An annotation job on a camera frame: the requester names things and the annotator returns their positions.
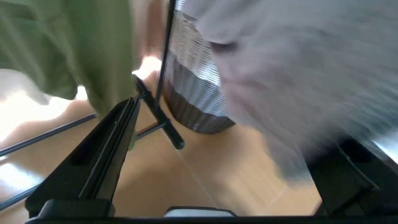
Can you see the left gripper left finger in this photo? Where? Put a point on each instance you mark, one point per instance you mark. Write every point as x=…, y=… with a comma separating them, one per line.
x=93, y=161

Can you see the black clothes rack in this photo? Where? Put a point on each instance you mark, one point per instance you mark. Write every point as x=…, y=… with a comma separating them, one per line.
x=161, y=115

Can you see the white laundry basket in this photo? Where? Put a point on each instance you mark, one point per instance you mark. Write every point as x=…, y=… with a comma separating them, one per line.
x=192, y=93

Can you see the pale grey garment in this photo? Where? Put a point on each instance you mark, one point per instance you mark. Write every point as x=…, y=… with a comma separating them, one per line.
x=295, y=77

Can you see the green short-sleeved shirt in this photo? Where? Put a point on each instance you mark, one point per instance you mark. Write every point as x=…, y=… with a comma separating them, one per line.
x=77, y=46

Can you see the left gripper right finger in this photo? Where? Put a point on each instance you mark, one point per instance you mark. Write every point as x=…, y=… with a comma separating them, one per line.
x=351, y=177

